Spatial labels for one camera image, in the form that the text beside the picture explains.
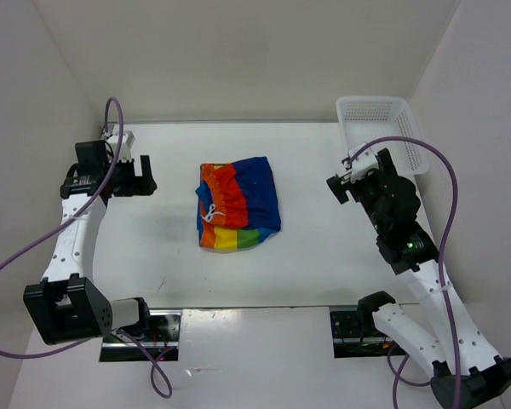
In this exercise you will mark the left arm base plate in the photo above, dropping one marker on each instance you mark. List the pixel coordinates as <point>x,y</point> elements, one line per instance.
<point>160,340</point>

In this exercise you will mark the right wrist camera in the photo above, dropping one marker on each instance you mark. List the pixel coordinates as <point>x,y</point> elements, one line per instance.
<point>360,161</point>

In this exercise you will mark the rainbow striped shorts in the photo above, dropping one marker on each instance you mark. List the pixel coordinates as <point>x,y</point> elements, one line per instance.
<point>237,204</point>

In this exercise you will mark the white plastic basket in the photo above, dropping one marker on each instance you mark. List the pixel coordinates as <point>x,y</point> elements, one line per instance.
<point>364,118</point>

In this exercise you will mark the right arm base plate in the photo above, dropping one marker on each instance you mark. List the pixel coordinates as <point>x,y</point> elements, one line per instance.
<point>348,339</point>

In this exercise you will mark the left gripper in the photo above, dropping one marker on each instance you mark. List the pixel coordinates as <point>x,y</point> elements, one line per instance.
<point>139,185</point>

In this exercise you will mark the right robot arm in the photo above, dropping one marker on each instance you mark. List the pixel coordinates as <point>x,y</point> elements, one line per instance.
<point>464,370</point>

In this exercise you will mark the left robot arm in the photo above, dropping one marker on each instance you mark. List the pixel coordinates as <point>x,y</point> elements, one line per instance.
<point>65,305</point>

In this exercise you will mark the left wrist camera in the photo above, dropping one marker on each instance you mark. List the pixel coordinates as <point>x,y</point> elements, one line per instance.
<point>123,147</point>

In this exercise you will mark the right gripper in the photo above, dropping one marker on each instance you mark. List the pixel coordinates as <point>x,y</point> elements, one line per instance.
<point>336,186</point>

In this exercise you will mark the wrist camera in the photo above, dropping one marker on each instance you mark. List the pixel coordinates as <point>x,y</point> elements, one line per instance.
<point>123,147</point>
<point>360,161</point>

